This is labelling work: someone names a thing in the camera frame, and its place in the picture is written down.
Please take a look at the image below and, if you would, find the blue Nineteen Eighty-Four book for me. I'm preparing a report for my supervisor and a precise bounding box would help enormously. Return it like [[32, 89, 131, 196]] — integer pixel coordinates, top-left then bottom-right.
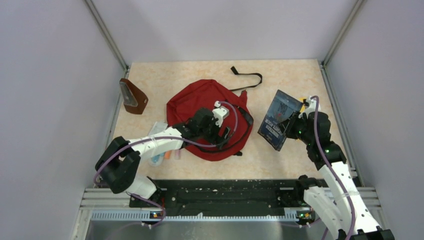
[[257, 90, 303, 152]]

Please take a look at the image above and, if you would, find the pink highlighter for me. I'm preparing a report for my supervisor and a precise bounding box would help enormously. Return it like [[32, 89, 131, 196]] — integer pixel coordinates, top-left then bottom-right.
[[174, 149, 181, 160]]

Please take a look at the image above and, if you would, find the brown leather case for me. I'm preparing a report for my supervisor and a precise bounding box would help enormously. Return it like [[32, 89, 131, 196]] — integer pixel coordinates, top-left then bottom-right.
[[119, 78, 149, 115]]

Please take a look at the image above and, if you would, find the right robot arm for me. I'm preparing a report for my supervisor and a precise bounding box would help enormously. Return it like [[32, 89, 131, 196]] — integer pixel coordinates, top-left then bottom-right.
[[284, 111, 395, 240]]

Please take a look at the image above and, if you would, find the orange highlighter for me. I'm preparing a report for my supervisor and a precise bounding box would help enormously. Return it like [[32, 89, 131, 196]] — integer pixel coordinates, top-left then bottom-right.
[[164, 150, 172, 160]]

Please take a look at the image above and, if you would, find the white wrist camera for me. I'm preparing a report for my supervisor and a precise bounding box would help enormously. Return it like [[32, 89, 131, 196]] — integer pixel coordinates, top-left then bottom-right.
[[298, 96, 321, 119], [212, 101, 230, 127]]

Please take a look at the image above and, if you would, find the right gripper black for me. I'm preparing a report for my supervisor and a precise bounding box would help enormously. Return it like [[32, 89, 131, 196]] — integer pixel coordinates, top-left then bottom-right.
[[277, 110, 314, 145]]

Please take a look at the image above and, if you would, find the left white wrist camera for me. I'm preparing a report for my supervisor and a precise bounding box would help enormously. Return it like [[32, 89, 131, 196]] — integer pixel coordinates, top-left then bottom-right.
[[212, 101, 230, 127]]

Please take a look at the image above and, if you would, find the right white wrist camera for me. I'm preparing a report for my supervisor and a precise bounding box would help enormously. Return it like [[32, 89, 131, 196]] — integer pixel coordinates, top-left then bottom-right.
[[298, 96, 321, 119]]

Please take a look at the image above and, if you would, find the white packaged card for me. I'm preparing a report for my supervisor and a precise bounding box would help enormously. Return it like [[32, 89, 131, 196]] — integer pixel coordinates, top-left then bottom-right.
[[148, 121, 168, 136]]

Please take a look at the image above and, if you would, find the red backpack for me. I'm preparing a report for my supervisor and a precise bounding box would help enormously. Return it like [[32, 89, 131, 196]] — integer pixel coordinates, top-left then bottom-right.
[[166, 79, 254, 162]]

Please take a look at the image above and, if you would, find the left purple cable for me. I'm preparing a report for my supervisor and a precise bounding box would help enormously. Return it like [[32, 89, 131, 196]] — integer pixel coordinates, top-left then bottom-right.
[[92, 100, 239, 229]]

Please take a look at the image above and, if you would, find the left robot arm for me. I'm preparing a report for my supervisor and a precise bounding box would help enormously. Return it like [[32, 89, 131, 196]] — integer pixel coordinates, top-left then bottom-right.
[[94, 104, 231, 207]]

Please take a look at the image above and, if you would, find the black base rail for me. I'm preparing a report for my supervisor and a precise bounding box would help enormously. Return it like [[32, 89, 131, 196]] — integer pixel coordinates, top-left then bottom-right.
[[150, 179, 309, 218]]

